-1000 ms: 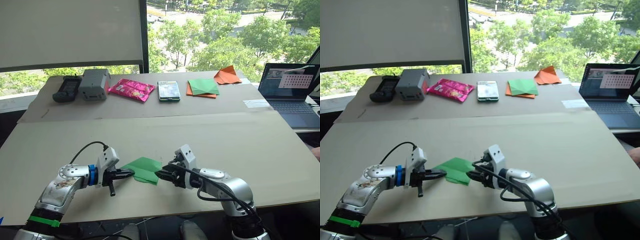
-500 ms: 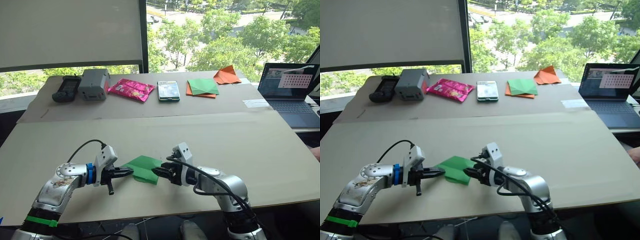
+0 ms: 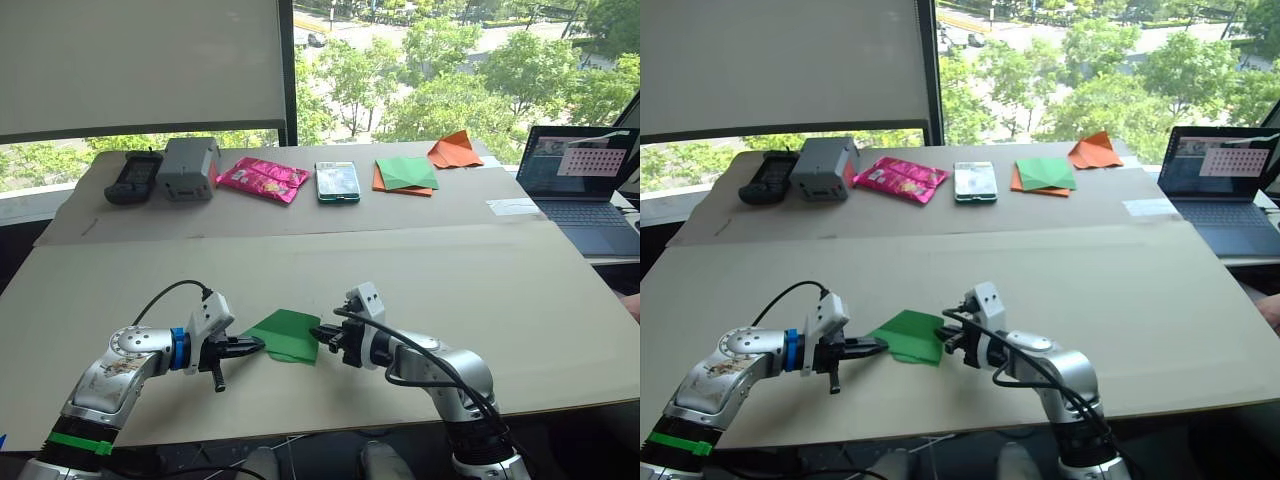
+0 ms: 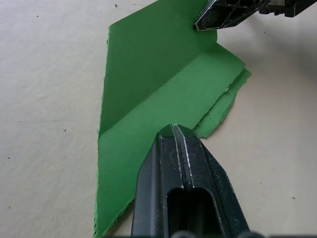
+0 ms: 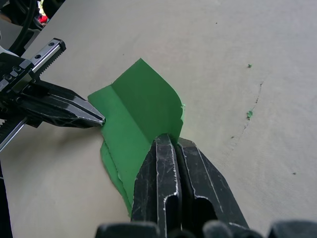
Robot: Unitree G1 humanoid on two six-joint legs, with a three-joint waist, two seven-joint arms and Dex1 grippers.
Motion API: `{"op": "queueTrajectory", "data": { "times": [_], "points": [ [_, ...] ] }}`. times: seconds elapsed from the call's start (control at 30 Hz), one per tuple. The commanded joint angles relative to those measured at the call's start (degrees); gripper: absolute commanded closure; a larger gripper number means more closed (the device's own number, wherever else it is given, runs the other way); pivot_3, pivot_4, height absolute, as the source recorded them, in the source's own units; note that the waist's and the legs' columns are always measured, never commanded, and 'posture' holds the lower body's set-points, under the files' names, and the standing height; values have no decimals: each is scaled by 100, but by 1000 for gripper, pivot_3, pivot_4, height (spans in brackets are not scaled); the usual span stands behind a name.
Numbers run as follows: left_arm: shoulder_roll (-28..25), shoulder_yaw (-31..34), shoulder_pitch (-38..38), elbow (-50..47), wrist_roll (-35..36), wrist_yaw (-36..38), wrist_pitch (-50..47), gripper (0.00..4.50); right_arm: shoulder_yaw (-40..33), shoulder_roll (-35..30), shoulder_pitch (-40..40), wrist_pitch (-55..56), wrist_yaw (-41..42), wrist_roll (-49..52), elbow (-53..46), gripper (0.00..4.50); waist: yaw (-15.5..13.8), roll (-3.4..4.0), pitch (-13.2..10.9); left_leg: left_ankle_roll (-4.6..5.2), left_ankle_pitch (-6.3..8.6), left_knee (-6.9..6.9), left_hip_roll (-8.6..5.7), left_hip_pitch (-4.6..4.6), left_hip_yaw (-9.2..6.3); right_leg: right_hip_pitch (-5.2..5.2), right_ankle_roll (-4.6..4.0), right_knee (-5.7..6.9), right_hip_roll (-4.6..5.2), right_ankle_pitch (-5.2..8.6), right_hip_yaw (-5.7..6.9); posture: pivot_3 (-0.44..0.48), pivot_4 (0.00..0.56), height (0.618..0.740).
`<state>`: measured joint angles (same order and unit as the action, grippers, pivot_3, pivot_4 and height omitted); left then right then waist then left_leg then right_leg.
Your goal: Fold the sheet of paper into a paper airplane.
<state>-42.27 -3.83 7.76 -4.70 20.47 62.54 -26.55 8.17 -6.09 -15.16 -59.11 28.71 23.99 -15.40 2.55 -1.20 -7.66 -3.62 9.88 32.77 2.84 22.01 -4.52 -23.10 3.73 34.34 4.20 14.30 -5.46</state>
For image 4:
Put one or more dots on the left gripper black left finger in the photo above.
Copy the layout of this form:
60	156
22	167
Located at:
151	198

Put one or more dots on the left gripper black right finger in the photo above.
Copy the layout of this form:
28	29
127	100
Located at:
218	188

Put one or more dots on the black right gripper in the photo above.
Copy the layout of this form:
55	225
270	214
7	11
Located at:
289	7

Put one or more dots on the green paper sheet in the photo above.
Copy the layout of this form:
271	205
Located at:
138	81

